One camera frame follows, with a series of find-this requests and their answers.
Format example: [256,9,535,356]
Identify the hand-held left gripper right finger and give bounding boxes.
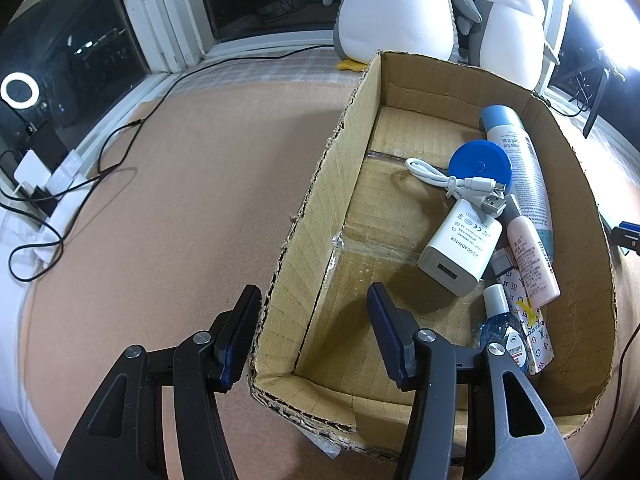
[366,282,581,480]

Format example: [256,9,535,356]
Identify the white power strip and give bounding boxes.
[0,149,86,266]

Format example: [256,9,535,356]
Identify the checked grey cloth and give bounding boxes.
[165,45,371,96]

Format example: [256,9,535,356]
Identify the blue round tape roll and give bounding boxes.
[448,140,513,196]

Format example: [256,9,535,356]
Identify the long black cable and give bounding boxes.
[0,42,336,283]

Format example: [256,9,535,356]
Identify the white USB cable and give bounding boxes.
[404,157,508,218]

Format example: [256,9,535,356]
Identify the white bottle with blue cap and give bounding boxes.
[480,105,557,261]

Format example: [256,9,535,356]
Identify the small pink spray bottle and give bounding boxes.
[506,214,561,307]

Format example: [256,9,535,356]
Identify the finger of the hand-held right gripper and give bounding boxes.
[611,220,640,258]

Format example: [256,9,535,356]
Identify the cardboard box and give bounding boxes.
[247,50,621,436]

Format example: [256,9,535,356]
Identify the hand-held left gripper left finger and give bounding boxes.
[52,285,263,480]

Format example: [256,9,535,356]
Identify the large penguin plush toy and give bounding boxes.
[320,0,483,72]

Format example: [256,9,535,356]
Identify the small penguin plush toy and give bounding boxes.
[470,0,561,91]

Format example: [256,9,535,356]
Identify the small clear blue bottle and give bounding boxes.
[480,283,533,376]

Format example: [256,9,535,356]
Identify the white charger adapter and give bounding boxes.
[417,198,503,298]

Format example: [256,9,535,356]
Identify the white ring light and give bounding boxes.
[575,0,640,71]

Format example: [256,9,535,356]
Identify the tan felt blanket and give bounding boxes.
[0,75,640,480]

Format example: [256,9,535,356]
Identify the white window frame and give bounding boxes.
[0,0,576,126]

